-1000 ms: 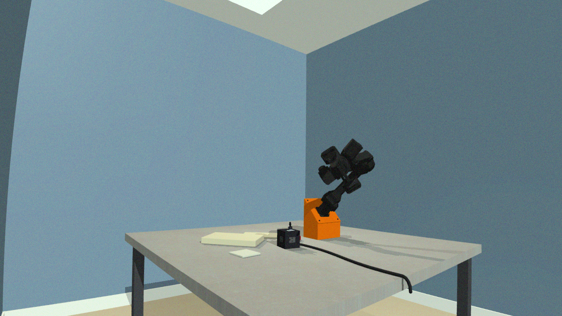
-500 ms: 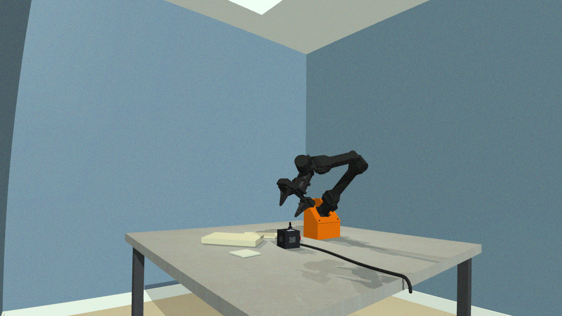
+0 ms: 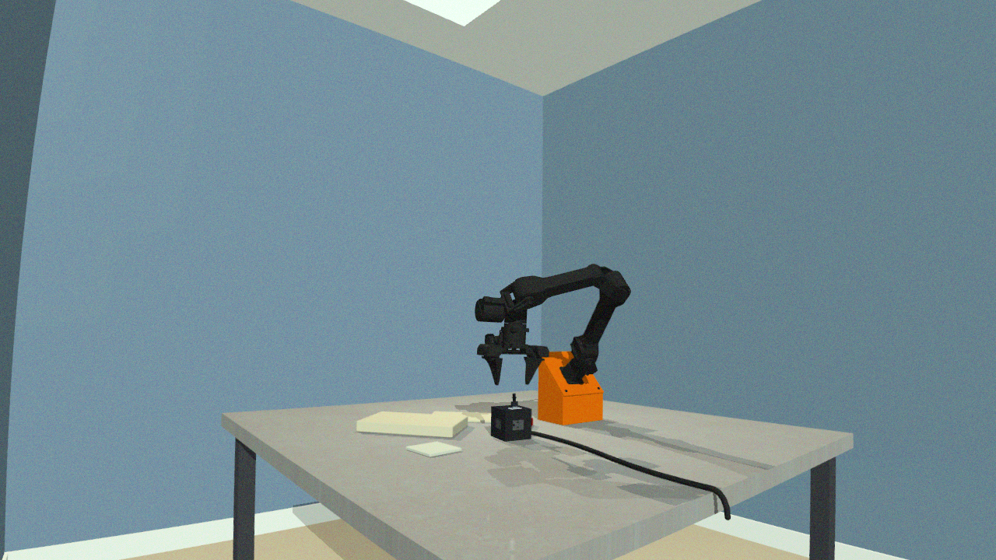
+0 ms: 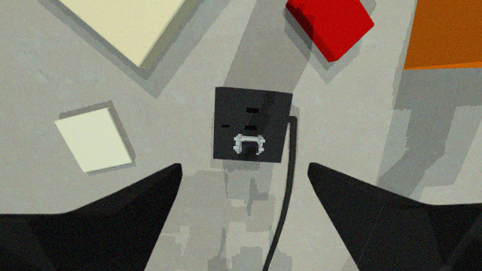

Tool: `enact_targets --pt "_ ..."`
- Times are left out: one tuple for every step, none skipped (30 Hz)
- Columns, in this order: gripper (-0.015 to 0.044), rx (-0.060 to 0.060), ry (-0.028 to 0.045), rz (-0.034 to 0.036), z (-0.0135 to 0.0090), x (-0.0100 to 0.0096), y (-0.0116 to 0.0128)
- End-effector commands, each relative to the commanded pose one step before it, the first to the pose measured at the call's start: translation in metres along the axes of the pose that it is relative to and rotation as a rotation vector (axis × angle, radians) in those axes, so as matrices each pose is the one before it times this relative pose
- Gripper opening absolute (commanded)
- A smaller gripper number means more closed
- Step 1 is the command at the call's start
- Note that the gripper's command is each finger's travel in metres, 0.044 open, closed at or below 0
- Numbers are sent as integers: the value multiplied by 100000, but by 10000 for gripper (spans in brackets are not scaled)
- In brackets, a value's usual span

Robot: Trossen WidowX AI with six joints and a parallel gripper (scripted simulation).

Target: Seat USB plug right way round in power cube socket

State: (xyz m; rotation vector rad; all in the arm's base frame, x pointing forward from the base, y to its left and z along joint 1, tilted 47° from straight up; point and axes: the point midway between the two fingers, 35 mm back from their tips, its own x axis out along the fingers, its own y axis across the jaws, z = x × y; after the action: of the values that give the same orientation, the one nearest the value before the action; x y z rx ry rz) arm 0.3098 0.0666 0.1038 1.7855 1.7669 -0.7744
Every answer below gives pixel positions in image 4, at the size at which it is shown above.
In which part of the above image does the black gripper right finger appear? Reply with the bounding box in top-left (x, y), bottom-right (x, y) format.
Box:
top-left (307, 163), bottom-right (482, 271)

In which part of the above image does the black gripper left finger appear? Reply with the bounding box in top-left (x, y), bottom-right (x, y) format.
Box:
top-left (0, 163), bottom-right (183, 271)

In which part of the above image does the black power cube with cable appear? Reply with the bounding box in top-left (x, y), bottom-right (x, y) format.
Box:
top-left (213, 87), bottom-right (297, 271)

